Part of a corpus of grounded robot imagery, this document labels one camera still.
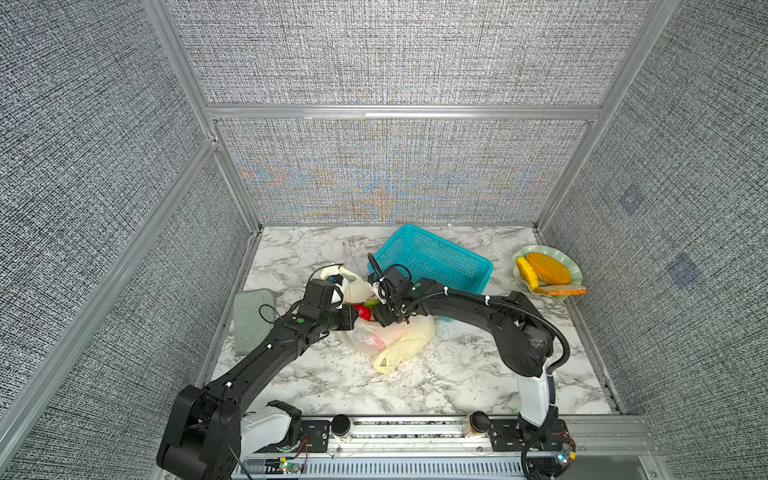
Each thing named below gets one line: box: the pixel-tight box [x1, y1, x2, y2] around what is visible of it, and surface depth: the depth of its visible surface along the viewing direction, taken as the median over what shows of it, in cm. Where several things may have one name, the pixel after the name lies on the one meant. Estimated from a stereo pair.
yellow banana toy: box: [517, 256, 539, 291], surface depth 101 cm
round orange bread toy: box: [526, 252, 571, 285], surface depth 102 cm
